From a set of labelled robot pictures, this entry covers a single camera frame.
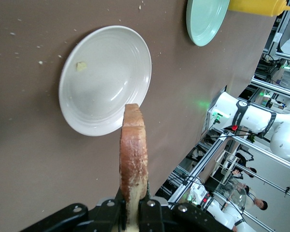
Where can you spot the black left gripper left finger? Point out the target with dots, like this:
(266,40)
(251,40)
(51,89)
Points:
(106,217)

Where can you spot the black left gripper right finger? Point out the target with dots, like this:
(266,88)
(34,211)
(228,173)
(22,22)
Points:
(159,217)

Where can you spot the brown crusted bread slice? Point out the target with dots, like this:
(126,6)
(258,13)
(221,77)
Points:
(134,149)

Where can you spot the yellow mustard squeeze bottle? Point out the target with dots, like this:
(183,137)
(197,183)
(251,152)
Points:
(253,6)

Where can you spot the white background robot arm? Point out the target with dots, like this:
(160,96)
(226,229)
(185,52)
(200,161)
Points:
(222,212)

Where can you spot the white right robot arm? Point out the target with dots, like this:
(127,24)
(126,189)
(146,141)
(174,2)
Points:
(253,118)

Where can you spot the red arm base cap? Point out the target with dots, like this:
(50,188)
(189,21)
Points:
(234,128)

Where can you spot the beige plate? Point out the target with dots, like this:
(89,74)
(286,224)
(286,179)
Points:
(104,72)

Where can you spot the mint green plate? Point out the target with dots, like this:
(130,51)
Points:
(205,21)

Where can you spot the person in dark clothes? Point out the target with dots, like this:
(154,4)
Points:
(244,172)

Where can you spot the person in white shirt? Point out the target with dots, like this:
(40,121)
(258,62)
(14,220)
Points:
(258,205)

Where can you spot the bread crumb chunk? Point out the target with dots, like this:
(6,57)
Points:
(81,66)

